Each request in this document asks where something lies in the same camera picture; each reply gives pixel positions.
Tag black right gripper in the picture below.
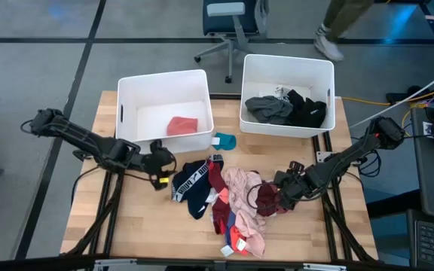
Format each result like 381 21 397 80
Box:
273 160 318 212

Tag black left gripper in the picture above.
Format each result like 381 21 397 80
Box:
139 139 178 191

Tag dark maroon garment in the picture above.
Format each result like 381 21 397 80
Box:
255 181 289 218

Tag coral knit garment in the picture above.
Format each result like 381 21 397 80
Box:
166 115 199 137

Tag light pink garment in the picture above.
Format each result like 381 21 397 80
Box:
221 166 267 259

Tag teal garment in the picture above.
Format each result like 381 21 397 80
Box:
211 132 237 151

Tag black garment with small logo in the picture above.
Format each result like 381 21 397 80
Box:
299 97 328 129

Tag orange-red garment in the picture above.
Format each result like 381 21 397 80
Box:
227 224 250 257

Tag dark grey Puma garment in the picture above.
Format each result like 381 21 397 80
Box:
244 95 295 126

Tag plain black garment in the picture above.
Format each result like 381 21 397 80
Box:
286 89 307 114

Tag white fabric piece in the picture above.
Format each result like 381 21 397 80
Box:
201 187 220 214

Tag white perforated plastic bin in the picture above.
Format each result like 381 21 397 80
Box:
240 53 336 139
115 69 215 154

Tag purple-blue knit garment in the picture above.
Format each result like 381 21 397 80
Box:
224 210 237 245

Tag black power strip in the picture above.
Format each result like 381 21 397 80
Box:
385 85 423 107

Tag grey blue office chair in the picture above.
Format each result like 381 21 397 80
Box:
194 0 270 84

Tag person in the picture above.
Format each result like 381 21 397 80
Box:
313 0 376 63

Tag black aluminium frame struts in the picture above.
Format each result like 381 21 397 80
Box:
61 150 127 257
310 131 377 263

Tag dark blue looped cable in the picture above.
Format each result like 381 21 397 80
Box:
358 147 383 178

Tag yellow floor cable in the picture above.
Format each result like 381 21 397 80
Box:
341 81 434 110

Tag white cable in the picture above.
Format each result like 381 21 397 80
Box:
348 62 434 129

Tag black aluminium frame rail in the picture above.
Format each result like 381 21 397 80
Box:
0 255 434 271

